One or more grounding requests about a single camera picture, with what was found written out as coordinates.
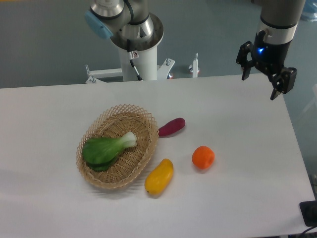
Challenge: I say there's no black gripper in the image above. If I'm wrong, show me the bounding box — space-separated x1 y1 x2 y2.
236 22 297 100

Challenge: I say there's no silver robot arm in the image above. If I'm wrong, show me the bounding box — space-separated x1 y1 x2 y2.
236 0 305 100

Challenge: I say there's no orange fruit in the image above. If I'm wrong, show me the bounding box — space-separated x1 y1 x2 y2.
192 146 215 170

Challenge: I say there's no purple sweet potato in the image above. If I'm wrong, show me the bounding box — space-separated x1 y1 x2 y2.
158 118 186 137

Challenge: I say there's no black device at table edge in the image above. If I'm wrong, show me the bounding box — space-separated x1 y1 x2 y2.
299 200 317 227

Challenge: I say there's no yellow mango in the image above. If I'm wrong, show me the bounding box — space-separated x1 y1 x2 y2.
144 159 174 196

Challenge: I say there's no woven wicker basket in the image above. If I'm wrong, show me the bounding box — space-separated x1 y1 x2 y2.
76 104 159 189

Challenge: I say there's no green bok choy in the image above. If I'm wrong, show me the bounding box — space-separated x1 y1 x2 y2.
82 131 137 172

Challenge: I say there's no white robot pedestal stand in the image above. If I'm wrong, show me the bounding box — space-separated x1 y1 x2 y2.
83 0 201 84

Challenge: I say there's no black cable on pedestal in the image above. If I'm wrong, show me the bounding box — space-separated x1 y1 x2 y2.
126 38 144 81

